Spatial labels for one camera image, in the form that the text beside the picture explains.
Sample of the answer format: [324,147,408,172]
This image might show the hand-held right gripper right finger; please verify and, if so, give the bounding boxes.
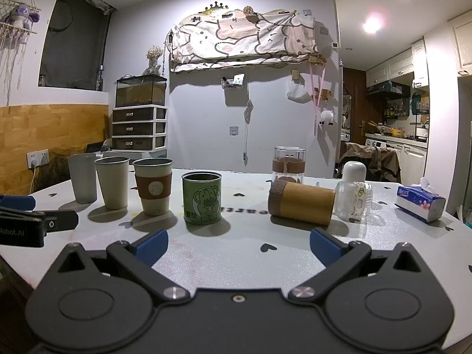
[288,228,421,307]

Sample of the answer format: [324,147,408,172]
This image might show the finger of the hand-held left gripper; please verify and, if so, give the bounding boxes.
[43,209,79,234]
[0,195,37,212]

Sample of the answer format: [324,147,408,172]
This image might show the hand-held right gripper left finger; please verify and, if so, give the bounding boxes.
[55,229,190,307]

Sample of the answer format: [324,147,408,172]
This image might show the brown bamboo cup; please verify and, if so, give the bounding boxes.
[268,179,337,227]

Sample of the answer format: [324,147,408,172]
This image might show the grey plastic cup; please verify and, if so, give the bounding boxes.
[67,153,99,204]

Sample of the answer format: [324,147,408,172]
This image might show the cream cup with brown sleeve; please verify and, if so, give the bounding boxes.
[133,158,174,216]

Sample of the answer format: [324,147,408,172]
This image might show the cream cup with metal rim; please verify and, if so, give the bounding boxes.
[94,157,131,210]

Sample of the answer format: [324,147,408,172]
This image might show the green elephant print cup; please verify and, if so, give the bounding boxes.
[182,171,223,226]

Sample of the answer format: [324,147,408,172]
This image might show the white rounded cup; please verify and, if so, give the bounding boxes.
[342,161,367,186]

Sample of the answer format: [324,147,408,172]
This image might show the glass cup with brown sleeve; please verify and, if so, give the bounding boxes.
[272,146,307,185]

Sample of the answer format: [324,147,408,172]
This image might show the chair with brown jacket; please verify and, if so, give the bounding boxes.
[338,142,402,183]

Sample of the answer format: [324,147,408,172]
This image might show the blue tissue pack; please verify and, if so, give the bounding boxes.
[394,177,448,223]

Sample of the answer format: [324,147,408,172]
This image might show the white drawer unit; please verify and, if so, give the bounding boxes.
[111,105,169,152]

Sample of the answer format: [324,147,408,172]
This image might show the brown wooden door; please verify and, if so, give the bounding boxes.
[343,67,368,145]

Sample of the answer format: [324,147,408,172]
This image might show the glass fish tank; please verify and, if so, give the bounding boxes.
[115,74,168,109]

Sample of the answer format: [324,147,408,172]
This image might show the pink ribbon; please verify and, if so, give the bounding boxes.
[309,63,327,136]

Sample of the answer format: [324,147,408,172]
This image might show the white hanging bag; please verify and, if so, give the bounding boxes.
[287,80,314,103]

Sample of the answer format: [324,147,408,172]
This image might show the dark range hood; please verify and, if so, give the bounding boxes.
[365,80,411,99]

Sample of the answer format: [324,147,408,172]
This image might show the dark window cover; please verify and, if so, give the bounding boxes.
[39,0,118,92]

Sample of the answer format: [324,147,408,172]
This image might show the purple plush toy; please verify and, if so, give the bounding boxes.
[1,4,41,30]

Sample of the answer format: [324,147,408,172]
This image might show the dried flowers in vase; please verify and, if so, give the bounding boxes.
[146,45,164,76]

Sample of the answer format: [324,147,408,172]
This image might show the printed bear cloth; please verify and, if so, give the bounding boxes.
[168,8,320,73]

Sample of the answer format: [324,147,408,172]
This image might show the round ceiling light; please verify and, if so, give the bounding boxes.
[362,14,383,35]

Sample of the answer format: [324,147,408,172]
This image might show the gold crown decoration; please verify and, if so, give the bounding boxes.
[201,2,230,16]

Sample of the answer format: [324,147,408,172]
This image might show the white wall socket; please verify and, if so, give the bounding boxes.
[27,149,50,168]

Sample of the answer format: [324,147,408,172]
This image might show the hanging grey cable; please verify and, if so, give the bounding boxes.
[241,99,255,167]

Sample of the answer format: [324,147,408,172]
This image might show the white macrame wall hanging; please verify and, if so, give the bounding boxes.
[0,0,42,106]

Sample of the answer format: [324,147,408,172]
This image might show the small wall holder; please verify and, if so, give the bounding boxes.
[221,74,245,90]

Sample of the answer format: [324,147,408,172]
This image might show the white kitchen wall cabinets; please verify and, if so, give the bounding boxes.
[365,17,472,86]

